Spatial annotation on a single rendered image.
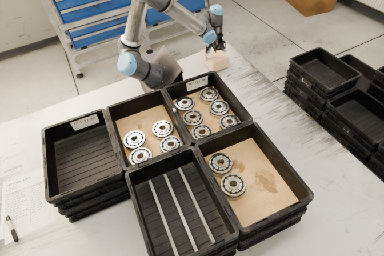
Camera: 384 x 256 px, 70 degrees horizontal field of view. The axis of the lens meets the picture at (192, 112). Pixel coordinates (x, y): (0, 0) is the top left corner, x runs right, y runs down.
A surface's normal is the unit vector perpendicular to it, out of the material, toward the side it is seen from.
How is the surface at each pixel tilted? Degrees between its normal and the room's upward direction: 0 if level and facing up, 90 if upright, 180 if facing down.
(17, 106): 0
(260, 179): 0
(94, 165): 0
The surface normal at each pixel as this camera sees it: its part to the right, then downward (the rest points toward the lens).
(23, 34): 0.45, 0.63
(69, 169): -0.07, -0.68
